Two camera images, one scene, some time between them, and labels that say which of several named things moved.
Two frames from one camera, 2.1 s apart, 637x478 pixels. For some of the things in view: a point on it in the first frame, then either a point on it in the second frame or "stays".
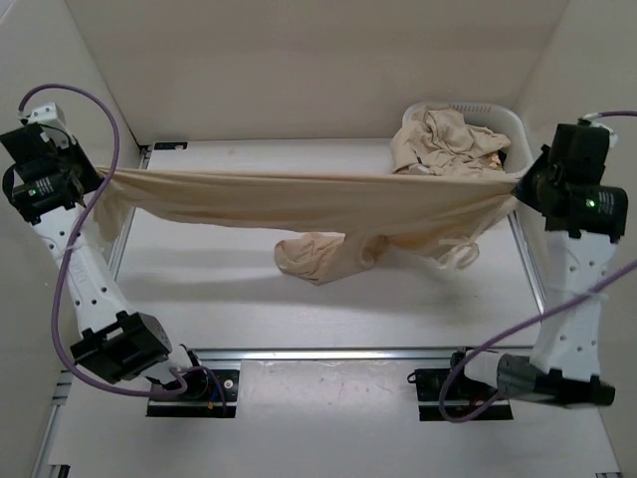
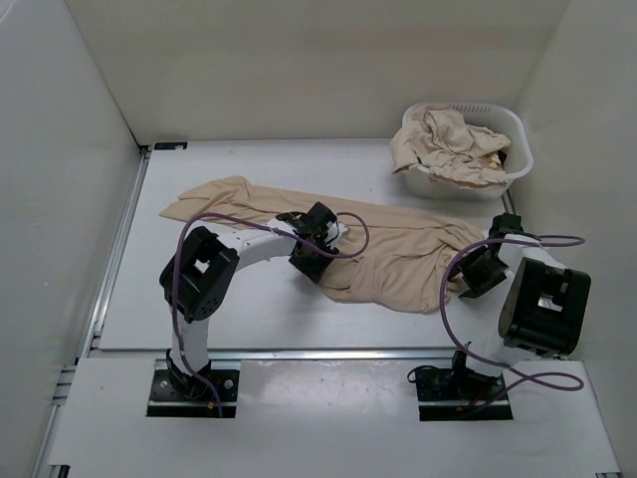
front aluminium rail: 325,354 stays
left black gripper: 91,171 → 312,271
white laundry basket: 497,119 stays
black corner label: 181,145 stays
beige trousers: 423,217 → 384,262
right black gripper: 523,190 → 476,284
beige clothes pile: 442,140 stays
